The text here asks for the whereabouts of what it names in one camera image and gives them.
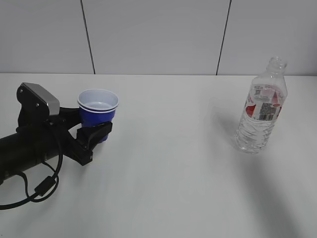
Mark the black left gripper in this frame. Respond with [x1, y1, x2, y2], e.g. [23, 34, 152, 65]
[15, 107, 112, 166]

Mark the blue paper cup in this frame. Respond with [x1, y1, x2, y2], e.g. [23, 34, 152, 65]
[77, 89, 119, 144]

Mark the clear plastic water bottle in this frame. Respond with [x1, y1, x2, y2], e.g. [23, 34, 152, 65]
[236, 57, 288, 154]

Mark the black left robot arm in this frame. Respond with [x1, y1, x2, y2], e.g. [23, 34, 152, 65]
[0, 108, 112, 181]

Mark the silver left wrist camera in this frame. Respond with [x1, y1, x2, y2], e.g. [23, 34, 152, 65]
[16, 82, 60, 122]

